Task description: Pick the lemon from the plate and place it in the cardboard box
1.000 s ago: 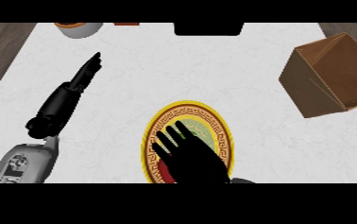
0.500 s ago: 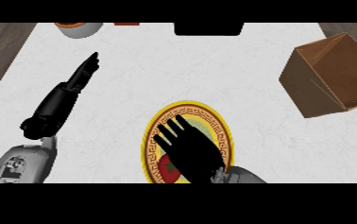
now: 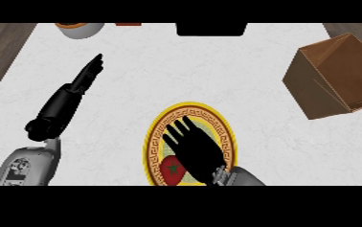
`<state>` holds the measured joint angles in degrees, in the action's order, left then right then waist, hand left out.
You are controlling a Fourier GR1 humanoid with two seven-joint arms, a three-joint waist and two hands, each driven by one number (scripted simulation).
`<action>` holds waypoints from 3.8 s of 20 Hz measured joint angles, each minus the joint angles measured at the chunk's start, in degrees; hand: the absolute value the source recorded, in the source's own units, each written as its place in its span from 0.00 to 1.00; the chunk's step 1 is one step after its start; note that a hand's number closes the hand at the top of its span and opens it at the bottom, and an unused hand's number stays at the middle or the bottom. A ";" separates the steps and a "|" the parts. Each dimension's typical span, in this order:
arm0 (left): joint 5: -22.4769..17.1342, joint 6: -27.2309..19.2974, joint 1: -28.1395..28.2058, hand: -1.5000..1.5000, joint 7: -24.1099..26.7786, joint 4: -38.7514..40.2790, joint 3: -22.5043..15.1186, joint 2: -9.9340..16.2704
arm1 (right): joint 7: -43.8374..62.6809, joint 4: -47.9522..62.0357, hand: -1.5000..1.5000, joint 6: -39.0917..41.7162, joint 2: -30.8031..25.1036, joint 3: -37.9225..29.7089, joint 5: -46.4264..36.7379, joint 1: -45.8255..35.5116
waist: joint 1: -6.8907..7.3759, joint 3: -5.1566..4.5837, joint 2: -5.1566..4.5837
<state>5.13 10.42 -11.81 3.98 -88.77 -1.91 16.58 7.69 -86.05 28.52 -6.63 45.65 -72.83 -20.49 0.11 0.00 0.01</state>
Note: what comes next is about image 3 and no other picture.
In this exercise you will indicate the red tomato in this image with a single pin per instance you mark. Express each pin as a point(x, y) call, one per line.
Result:
point(170, 170)

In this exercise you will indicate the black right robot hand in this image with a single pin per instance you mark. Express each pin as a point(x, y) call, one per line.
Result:
point(198, 155)

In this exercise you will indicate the brown cardboard box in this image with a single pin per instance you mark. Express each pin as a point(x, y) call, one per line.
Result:
point(325, 77)

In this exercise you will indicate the grey bowl with orange rim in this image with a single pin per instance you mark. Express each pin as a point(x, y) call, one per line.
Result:
point(79, 29)

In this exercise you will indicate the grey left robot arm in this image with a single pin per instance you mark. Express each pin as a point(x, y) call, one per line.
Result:
point(28, 167)

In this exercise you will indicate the small reddish-brown object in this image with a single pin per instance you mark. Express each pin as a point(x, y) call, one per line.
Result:
point(127, 24)

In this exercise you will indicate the yellow patterned plate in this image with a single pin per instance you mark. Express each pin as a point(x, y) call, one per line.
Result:
point(226, 135)

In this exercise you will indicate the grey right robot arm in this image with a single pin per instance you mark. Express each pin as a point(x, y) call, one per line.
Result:
point(238, 176)

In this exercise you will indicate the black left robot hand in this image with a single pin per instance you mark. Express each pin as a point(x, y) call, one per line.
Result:
point(59, 108)

